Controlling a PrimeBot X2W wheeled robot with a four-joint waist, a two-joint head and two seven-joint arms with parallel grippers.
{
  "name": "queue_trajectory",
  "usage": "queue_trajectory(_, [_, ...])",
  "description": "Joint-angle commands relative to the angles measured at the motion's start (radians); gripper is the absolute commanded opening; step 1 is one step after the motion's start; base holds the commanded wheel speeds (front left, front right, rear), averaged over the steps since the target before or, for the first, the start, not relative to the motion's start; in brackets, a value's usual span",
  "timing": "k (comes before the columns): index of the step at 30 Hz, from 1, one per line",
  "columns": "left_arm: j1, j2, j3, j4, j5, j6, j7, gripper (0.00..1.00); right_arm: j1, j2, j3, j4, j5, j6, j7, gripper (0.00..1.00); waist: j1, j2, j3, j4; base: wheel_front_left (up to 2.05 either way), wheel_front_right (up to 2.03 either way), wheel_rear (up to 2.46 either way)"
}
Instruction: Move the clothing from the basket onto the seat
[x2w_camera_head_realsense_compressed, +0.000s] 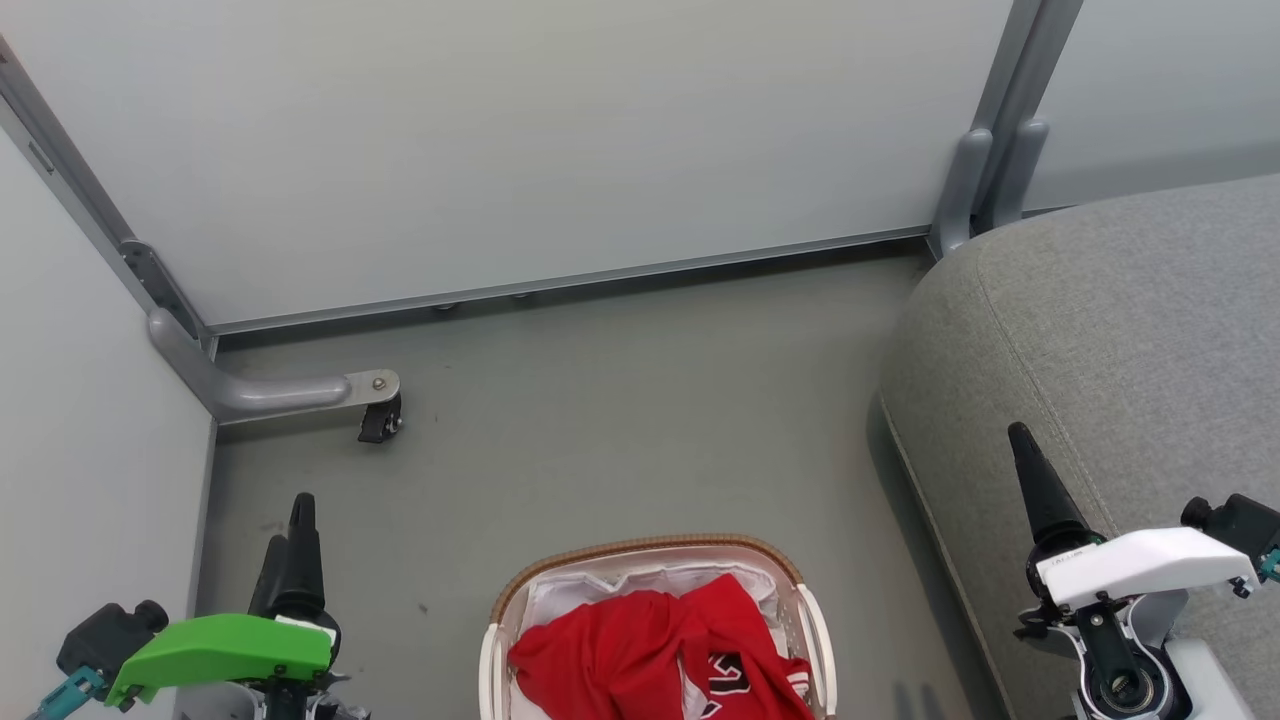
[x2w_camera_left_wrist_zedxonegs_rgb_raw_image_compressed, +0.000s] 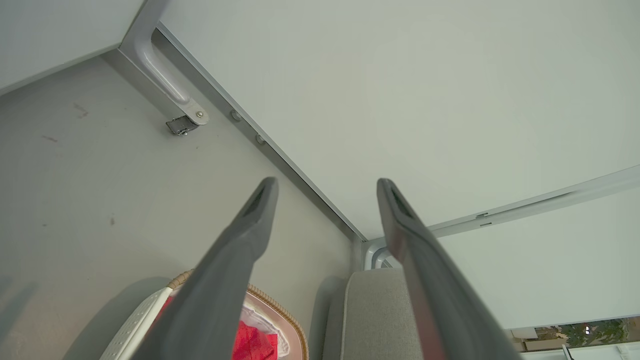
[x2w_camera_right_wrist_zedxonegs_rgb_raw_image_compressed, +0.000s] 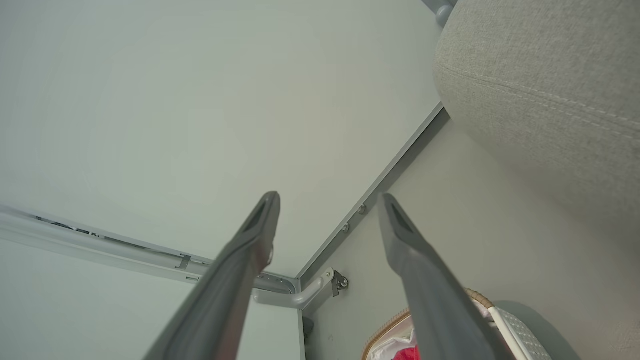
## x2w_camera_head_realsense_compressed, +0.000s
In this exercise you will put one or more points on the grey fabric sofa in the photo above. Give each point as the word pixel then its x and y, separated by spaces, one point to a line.
pixel 1100 350

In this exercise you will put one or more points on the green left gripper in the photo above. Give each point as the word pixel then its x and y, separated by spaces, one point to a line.
pixel 220 645

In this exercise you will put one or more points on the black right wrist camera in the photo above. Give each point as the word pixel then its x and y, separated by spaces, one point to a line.
pixel 1240 522

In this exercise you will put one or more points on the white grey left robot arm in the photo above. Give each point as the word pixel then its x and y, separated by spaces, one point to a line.
pixel 290 700

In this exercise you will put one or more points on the grey curved partition leg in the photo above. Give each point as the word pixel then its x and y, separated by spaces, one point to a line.
pixel 960 190
pixel 1022 170
pixel 250 395

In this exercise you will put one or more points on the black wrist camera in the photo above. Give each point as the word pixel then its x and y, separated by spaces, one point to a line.
pixel 110 635
pixel 1240 522

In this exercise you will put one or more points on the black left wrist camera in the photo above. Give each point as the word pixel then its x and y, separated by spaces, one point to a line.
pixel 110 635

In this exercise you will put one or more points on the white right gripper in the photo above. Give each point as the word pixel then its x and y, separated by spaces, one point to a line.
pixel 1150 560

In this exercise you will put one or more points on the grey metal partition rail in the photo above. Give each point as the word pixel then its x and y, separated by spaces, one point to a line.
pixel 560 283

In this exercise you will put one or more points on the white laundry basket brown rim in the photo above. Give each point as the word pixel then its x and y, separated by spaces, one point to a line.
pixel 815 640

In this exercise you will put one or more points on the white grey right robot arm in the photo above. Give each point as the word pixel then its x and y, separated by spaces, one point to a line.
pixel 1120 660

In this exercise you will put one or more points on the grey metal partition post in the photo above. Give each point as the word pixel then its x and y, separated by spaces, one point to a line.
pixel 1020 70
pixel 90 205

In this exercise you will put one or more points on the red basketball jersey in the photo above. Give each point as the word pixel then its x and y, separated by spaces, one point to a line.
pixel 610 655

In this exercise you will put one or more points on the black caster wheel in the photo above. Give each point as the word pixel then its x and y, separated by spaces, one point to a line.
pixel 380 420

